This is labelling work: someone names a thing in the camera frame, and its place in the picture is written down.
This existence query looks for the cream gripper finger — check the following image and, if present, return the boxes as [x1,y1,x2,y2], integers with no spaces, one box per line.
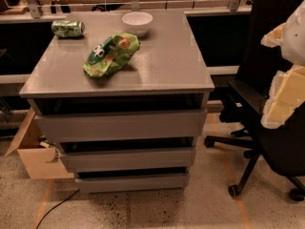
[260,23,285,48]
[261,65,305,129]

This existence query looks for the grey drawer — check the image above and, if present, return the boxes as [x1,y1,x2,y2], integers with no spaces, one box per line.
[35,110,206,142]
[59,147,196,173]
[75,173,190,193]

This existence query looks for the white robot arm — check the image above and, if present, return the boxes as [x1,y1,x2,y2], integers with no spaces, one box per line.
[261,0,305,129]

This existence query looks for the grey top drawer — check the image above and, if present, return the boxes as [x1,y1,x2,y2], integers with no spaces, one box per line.
[35,110,206,142]

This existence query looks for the grey bottom drawer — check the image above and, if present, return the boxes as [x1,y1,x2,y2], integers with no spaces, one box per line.
[75,173,190,193]

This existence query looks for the grey drawer cabinet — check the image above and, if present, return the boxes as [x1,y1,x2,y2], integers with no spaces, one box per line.
[20,10,214,179]

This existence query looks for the black office chair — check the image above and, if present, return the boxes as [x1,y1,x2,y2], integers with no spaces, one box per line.
[204,0,305,201]

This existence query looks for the white bowl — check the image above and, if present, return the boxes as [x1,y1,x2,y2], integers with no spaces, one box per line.
[122,11,153,36]

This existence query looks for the green chip bag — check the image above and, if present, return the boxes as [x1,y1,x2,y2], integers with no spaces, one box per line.
[83,32,140,77]

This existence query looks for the green soda can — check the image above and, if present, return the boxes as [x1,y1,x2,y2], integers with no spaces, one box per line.
[51,20,84,38]

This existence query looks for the cardboard box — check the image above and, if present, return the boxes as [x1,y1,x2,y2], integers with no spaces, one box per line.
[5,109,73,179]

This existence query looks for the grey metal shelf rail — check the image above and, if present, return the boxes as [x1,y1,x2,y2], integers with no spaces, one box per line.
[0,0,250,24]

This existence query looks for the black floor cable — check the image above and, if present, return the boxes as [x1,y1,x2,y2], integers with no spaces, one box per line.
[34,188,80,229]

